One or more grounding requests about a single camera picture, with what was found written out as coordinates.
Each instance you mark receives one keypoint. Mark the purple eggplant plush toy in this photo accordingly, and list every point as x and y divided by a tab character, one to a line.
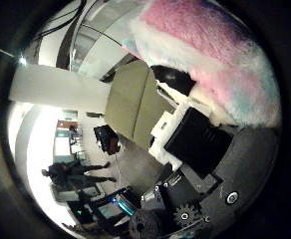
172	78

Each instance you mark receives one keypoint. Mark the pastel unicorn plush toy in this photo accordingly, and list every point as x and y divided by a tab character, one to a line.
215	56

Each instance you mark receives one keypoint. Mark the black equipment cart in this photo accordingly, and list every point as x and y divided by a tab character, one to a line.
109	207

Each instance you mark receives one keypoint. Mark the person in dark clothes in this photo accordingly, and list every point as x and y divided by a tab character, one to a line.
72	172

